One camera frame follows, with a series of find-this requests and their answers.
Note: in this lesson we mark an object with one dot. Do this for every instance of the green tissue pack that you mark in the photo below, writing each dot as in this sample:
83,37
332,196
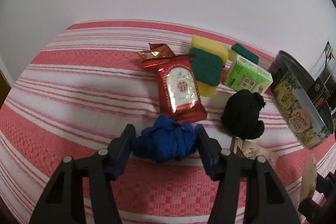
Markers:
245,75

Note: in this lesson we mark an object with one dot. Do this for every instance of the far yellow green sponge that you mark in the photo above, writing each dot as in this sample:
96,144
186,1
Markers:
238,49

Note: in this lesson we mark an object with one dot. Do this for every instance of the brown wooden door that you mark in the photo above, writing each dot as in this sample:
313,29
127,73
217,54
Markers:
4,88

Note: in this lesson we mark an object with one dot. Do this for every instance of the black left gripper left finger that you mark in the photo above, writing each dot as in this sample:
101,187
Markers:
78,184

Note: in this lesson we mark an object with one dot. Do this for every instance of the green-top yellow sponge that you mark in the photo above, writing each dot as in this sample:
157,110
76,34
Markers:
207,67

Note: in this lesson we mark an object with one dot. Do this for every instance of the wall power socket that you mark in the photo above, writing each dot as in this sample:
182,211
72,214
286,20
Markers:
328,50

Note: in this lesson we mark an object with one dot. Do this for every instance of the red white striped tablecloth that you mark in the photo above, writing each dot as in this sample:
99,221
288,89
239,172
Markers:
75,97

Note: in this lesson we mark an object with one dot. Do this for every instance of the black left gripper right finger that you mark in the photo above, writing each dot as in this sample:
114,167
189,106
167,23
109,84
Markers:
266,200

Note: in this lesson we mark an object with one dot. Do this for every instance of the black tea box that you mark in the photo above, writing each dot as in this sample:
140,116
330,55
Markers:
318,93

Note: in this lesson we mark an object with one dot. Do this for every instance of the yellow sponge at back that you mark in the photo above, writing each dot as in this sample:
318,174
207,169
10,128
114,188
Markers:
215,48

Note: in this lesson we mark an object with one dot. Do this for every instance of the blue cloth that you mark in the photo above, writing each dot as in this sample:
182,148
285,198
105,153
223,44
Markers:
166,140

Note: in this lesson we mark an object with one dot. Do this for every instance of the pink floral sachet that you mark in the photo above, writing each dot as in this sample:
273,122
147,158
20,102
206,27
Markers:
247,149

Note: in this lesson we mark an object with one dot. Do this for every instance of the red candy packet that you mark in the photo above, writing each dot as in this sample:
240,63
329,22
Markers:
179,98

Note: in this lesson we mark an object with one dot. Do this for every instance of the green sachet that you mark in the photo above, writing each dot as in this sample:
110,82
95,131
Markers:
309,179

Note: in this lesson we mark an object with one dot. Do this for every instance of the round cookie tin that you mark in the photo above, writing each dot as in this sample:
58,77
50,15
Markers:
310,120

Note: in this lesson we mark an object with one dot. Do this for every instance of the black crumpled cloth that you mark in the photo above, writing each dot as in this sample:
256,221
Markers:
241,115

